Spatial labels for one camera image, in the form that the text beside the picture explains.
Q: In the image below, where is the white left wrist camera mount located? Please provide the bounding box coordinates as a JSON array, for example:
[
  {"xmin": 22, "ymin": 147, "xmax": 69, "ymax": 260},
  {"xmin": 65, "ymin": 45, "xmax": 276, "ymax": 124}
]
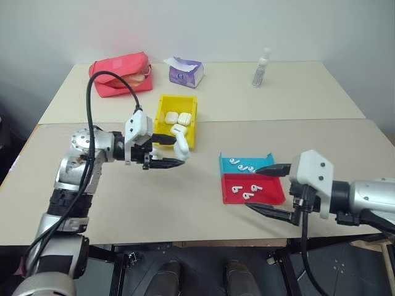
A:
[{"xmin": 124, "ymin": 110, "xmax": 154, "ymax": 166}]

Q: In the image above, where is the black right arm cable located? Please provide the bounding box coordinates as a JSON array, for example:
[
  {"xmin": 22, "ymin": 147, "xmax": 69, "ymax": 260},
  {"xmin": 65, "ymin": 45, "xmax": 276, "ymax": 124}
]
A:
[{"xmin": 299, "ymin": 184, "xmax": 335, "ymax": 296}]

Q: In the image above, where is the yellow plastic bin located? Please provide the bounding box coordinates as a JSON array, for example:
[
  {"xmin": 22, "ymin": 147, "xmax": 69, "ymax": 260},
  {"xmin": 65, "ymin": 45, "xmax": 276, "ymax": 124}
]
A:
[{"xmin": 153, "ymin": 94, "xmax": 198, "ymax": 151}]

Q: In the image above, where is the red plastic tray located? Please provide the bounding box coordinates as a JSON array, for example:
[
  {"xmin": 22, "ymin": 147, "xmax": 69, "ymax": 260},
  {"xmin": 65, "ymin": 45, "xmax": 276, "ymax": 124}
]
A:
[{"xmin": 221, "ymin": 173, "xmax": 286, "ymax": 205}]

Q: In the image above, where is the red zipper pouch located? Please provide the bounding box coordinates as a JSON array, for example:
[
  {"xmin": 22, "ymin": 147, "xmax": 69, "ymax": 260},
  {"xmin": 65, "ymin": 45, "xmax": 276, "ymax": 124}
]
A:
[{"xmin": 88, "ymin": 52, "xmax": 154, "ymax": 98}]

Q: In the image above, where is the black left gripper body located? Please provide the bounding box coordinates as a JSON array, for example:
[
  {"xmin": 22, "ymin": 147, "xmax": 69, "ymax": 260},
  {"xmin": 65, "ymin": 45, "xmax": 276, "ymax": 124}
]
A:
[{"xmin": 131, "ymin": 133, "xmax": 162, "ymax": 171}]

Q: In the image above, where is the clear spray bottle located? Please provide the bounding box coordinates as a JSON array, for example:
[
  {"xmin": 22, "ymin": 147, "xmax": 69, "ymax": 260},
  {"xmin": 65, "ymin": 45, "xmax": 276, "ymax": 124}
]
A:
[{"xmin": 251, "ymin": 47, "xmax": 272, "ymax": 88}]

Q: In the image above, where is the purple tissue pack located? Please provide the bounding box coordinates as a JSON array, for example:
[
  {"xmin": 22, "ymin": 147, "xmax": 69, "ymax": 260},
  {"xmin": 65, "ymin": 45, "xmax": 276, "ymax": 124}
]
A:
[{"xmin": 163, "ymin": 56, "xmax": 205, "ymax": 89}]

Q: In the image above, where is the dark rounded shape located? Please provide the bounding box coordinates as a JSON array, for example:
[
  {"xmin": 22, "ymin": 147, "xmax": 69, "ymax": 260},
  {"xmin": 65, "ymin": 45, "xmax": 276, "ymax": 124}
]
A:
[
  {"xmin": 159, "ymin": 260, "xmax": 183, "ymax": 296},
  {"xmin": 224, "ymin": 260, "xmax": 248, "ymax": 296}
]

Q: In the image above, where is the blue plastic tray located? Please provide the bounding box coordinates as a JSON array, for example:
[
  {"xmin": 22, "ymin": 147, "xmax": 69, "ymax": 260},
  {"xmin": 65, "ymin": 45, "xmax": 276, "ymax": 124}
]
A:
[{"xmin": 218, "ymin": 150, "xmax": 275, "ymax": 177}]

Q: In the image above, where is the light wooden frame piece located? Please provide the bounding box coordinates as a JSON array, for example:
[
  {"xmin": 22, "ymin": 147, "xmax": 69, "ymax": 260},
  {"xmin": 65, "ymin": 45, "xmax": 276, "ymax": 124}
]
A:
[{"xmin": 350, "ymin": 239, "xmax": 395, "ymax": 272}]

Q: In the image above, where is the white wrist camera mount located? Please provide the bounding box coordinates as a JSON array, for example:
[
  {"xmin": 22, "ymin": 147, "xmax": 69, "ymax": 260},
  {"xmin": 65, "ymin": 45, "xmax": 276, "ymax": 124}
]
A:
[
  {"xmin": 124, "ymin": 110, "xmax": 154, "ymax": 166},
  {"xmin": 288, "ymin": 150, "xmax": 336, "ymax": 220}
]

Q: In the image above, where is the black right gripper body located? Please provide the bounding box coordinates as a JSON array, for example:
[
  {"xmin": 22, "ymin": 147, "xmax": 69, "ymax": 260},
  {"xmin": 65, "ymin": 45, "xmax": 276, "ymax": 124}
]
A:
[{"xmin": 288, "ymin": 180, "xmax": 322, "ymax": 228}]

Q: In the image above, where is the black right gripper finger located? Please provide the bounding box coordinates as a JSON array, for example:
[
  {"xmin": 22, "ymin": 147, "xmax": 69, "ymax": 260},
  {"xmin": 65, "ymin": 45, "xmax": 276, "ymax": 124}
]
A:
[
  {"xmin": 254, "ymin": 163, "xmax": 292, "ymax": 178},
  {"xmin": 245, "ymin": 202, "xmax": 301, "ymax": 227}
]

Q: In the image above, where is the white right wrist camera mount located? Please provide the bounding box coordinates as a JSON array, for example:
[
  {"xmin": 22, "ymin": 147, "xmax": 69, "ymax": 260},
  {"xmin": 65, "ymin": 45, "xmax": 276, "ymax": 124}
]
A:
[{"xmin": 288, "ymin": 150, "xmax": 336, "ymax": 220}]

